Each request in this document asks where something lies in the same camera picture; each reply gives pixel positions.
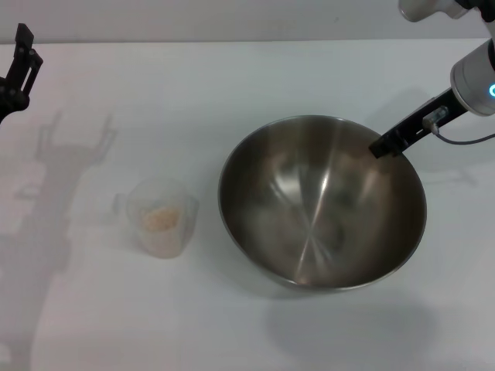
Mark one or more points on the stainless steel mixing bowl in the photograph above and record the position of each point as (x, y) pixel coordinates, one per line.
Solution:
(321, 208)

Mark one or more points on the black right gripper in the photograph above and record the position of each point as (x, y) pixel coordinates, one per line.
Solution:
(433, 116)

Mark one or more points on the clear plastic measuring cup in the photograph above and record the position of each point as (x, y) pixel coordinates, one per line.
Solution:
(162, 243)

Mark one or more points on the white rice grains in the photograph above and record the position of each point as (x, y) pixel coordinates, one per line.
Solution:
(161, 219)

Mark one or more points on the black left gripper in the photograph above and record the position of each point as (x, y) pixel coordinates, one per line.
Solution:
(5, 100)

